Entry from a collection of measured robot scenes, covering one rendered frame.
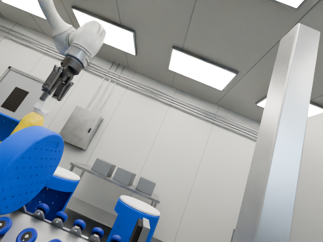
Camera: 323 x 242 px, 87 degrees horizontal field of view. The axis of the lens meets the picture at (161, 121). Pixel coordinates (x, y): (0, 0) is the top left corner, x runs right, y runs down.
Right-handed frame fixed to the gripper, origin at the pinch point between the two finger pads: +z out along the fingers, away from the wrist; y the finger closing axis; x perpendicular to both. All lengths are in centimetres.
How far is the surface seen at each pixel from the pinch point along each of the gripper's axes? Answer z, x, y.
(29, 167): 20.9, -10.6, -5.3
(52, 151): 14.8, -10.6, 2.5
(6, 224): 34.3, -16.5, -10.2
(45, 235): 38.7, -23.2, 2.3
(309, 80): -23, -69, -36
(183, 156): -56, -123, 323
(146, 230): 24, -52, -5
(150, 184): 24, -70, 250
